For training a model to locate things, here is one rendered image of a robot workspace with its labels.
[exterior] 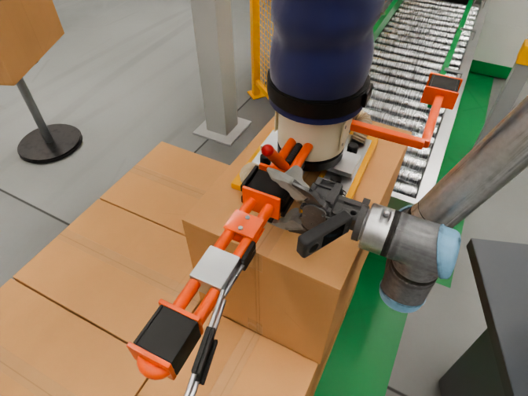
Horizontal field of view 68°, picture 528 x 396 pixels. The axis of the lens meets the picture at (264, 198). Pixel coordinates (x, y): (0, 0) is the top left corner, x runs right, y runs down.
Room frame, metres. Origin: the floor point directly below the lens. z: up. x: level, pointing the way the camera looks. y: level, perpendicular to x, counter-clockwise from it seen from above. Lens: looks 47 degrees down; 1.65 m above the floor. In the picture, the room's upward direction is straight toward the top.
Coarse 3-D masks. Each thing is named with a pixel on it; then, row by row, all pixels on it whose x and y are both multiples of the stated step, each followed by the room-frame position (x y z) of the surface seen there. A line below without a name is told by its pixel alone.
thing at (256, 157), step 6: (270, 132) 0.91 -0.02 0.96; (258, 150) 0.83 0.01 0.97; (252, 156) 0.80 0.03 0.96; (258, 156) 0.80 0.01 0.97; (264, 156) 0.77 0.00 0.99; (252, 162) 0.77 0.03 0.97; (258, 162) 0.77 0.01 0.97; (264, 162) 0.76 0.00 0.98; (270, 162) 0.77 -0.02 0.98; (234, 180) 0.71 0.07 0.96; (234, 186) 0.70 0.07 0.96
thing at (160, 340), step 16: (160, 304) 0.30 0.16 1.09; (160, 320) 0.27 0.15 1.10; (176, 320) 0.27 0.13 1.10; (192, 320) 0.27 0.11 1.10; (144, 336) 0.25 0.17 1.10; (160, 336) 0.25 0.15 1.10; (176, 336) 0.25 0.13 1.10; (192, 336) 0.25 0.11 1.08; (144, 352) 0.22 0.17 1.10; (160, 352) 0.22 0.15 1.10; (176, 352) 0.22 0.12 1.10; (176, 368) 0.21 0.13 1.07
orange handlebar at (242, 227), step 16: (432, 112) 0.83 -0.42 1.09; (352, 128) 0.78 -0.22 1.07; (368, 128) 0.77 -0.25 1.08; (384, 128) 0.76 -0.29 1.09; (432, 128) 0.76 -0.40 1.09; (288, 144) 0.70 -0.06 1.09; (304, 144) 0.71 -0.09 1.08; (416, 144) 0.71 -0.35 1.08; (304, 160) 0.66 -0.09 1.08; (240, 208) 0.51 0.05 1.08; (272, 208) 0.51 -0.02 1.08; (240, 224) 0.46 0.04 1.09; (256, 224) 0.46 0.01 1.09; (224, 240) 0.43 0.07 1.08; (240, 240) 0.45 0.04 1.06; (256, 240) 0.45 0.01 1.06; (240, 256) 0.40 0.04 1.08; (192, 288) 0.33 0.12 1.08; (176, 304) 0.30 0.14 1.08; (208, 304) 0.31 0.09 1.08; (144, 368) 0.21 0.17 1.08; (160, 368) 0.21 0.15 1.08
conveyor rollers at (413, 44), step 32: (416, 0) 3.11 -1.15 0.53; (384, 32) 2.51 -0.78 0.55; (416, 32) 2.51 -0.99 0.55; (448, 32) 2.51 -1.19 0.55; (384, 64) 2.13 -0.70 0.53; (416, 64) 2.13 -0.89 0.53; (384, 96) 1.77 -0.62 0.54; (416, 96) 1.78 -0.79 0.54; (416, 128) 1.51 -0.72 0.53; (416, 160) 1.26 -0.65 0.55; (416, 192) 1.09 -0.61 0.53
